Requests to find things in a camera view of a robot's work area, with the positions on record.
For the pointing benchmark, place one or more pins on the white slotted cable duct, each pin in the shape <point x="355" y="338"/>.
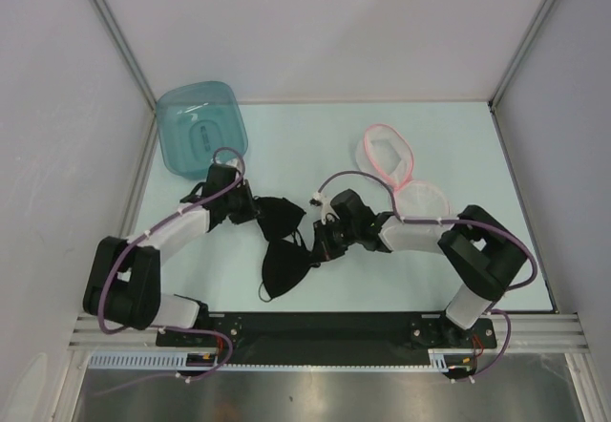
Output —
<point x="197" y="362"/>

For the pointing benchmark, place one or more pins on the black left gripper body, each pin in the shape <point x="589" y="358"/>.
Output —
<point x="239" y="198"/>

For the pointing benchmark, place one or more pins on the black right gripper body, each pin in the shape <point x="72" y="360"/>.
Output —
<point x="335" y="237"/>

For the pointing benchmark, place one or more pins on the black bra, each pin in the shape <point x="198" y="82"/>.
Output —
<point x="287" y="260"/>

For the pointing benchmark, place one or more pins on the aluminium front frame rail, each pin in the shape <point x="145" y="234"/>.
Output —
<point x="530" y="332"/>

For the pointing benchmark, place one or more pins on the aluminium right corner post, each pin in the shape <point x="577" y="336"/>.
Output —
<point x="525" y="44"/>

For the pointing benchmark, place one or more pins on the teal plastic tub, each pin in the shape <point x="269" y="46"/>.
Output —
<point x="197" y="124"/>

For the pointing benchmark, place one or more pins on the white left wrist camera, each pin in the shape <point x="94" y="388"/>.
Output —
<point x="236" y="163"/>

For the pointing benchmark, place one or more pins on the aluminium left corner post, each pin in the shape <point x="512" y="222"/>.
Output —
<point x="111" y="26"/>

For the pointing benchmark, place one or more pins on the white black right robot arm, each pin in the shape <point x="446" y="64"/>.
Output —
<point x="485" y="255"/>

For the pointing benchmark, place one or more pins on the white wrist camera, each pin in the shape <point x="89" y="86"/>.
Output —
<point x="327" y="213"/>
<point x="236" y="163"/>

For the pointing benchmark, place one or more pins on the pink mesh laundry bag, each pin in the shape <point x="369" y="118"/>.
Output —
<point x="384" y="153"/>

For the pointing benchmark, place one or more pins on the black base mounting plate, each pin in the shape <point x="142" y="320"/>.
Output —
<point x="440" y="334"/>

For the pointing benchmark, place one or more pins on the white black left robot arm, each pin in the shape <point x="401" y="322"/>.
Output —
<point x="124" y="287"/>

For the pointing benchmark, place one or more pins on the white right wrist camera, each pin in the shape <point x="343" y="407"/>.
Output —
<point x="327" y="213"/>

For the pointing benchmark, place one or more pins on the aluminium corner post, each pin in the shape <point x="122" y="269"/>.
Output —
<point x="111" y="26"/>
<point x="525" y="44"/>

